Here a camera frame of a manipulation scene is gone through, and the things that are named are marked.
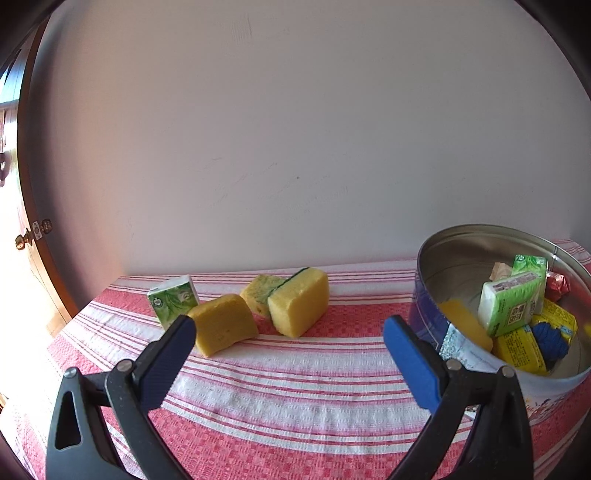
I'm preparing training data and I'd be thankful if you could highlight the yellow sponge dark green pad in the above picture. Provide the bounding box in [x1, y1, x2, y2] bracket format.
[267, 267, 329, 338]

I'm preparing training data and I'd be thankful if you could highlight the brass door knob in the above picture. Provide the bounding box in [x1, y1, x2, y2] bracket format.
[15, 219, 53, 251]

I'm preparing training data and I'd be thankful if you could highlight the red foil snack packet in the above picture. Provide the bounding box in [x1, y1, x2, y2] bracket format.
[545, 271, 571, 303]

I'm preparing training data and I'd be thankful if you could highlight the small green tissue pack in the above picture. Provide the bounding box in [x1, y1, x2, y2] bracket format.
[512, 254, 548, 315]

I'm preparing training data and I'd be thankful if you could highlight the yellow snack packet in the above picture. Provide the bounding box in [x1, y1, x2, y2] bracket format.
[493, 325, 548, 376]
[530, 299, 578, 345]

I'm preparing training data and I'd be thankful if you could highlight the blue knotted cloth ball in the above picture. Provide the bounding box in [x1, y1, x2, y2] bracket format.
[532, 322, 569, 369]

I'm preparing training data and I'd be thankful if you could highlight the green white tissue pack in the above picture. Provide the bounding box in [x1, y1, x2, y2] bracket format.
[147, 275, 199, 330]

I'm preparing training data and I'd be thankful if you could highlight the yellow sponge speckled green top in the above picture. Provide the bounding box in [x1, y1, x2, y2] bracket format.
[240, 274, 284, 319]

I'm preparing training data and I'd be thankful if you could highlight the blue round metal tin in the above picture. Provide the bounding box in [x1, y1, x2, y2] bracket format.
[409, 224, 590, 425]

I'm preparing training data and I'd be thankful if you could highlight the red white striped bedspread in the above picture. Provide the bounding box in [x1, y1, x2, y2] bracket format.
[0, 238, 591, 480]

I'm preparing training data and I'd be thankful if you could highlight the plain yellow sponge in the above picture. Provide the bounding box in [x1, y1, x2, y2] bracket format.
[187, 294, 259, 357]

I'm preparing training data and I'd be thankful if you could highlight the large green tissue pack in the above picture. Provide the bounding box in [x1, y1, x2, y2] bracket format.
[477, 273, 539, 338]

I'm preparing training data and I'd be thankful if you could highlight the wooden door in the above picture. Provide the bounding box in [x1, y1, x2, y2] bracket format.
[1, 20, 79, 337]

